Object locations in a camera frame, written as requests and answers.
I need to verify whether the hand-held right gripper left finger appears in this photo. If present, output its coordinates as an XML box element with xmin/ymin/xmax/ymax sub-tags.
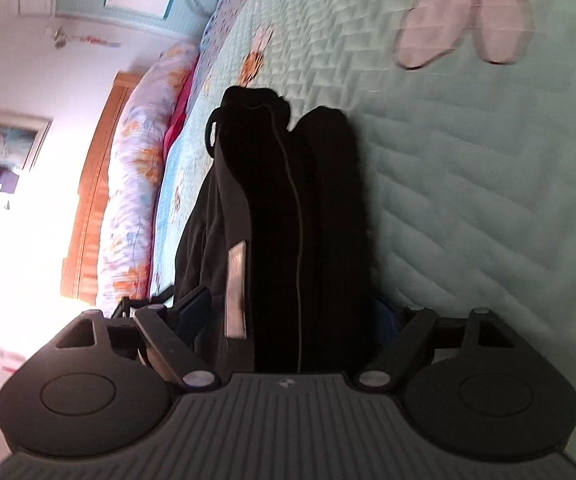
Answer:
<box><xmin>55</xmin><ymin>285</ymin><xmax>221</xmax><ymax>392</ymax></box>

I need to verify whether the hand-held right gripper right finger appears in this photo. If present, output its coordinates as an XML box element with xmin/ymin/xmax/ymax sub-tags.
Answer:
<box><xmin>358</xmin><ymin>297</ymin><xmax>516</xmax><ymax>391</ymax></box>

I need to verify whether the black garment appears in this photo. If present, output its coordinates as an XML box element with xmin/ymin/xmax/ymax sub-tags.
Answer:
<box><xmin>173</xmin><ymin>85</ymin><xmax>381</xmax><ymax>376</ymax></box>

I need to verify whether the floral pillow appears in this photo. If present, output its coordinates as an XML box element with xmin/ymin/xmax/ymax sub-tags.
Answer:
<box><xmin>98</xmin><ymin>42</ymin><xmax>201</xmax><ymax>306</ymax></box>

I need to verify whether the wooden headboard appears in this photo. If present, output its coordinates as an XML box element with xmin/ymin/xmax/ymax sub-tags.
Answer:
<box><xmin>60</xmin><ymin>70</ymin><xmax>141</xmax><ymax>306</ymax></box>

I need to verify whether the quilted bee print bedspread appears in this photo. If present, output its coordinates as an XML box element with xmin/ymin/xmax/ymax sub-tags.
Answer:
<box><xmin>148</xmin><ymin>0</ymin><xmax>576</xmax><ymax>466</ymax></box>

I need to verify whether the pink pillow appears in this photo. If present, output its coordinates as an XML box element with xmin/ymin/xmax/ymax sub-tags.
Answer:
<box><xmin>160</xmin><ymin>67</ymin><xmax>199</xmax><ymax>153</ymax></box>

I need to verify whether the framed wall picture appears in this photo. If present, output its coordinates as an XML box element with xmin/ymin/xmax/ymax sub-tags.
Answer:
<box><xmin>0</xmin><ymin>105</ymin><xmax>54</xmax><ymax>221</ymax></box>

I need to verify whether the small wall ornament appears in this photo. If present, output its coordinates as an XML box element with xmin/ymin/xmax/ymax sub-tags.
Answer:
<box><xmin>45</xmin><ymin>25</ymin><xmax>121</xmax><ymax>52</ymax></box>

